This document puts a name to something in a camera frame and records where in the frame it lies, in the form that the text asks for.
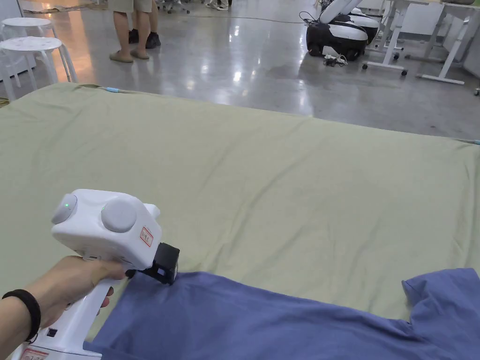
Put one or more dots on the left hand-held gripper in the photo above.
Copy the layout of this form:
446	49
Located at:
108	232

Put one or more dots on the blue shirt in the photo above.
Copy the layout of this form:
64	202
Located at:
262	322

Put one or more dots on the person's left forearm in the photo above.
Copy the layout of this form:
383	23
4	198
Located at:
13	322

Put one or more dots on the person's left hand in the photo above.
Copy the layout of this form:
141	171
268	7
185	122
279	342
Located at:
71	279

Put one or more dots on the bed with pale green sheet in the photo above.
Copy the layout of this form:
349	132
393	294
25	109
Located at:
240	180

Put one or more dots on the black and white wheeled robot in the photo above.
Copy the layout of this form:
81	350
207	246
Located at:
337	32

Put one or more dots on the white desk on wheels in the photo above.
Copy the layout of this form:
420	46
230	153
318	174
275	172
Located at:
390	33
450	41

